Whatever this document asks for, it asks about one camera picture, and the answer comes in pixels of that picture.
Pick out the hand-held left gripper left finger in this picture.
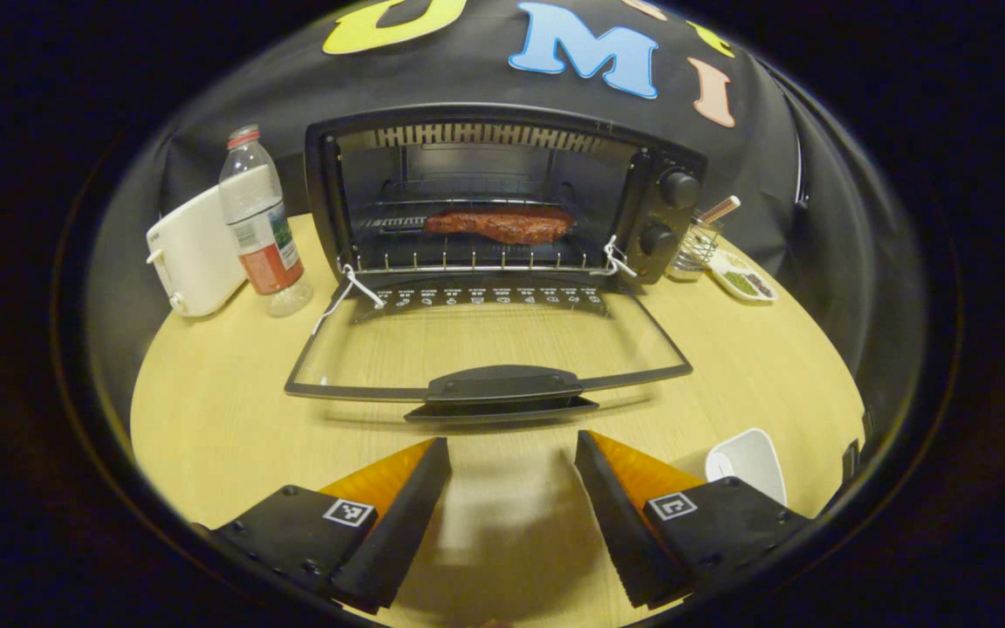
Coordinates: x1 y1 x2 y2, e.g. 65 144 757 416
206 437 453 613

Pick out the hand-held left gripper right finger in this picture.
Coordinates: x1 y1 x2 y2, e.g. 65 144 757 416
574 430 813 610

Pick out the black electric oven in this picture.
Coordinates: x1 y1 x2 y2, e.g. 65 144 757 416
284 103 708 426

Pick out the red raw steak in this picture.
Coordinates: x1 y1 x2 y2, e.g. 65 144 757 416
423 206 575 246

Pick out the small white ribbed tray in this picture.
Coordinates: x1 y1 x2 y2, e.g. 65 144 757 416
705 428 788 507

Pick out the white divided dish of beans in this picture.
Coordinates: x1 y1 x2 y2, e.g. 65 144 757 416
710 250 779 304

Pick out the clear bottle with red label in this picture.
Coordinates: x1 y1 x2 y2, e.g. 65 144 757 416
219 125 313 317

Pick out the white toaster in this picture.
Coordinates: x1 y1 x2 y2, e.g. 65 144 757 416
146 185 248 318

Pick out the black backdrop cloth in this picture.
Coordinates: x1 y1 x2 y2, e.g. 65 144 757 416
88 0 913 411

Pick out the white cord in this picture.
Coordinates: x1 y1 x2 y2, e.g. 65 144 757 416
311 264 387 337
590 235 639 280

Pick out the metal wire basket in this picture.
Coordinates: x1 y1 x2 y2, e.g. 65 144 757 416
667 216 723 282

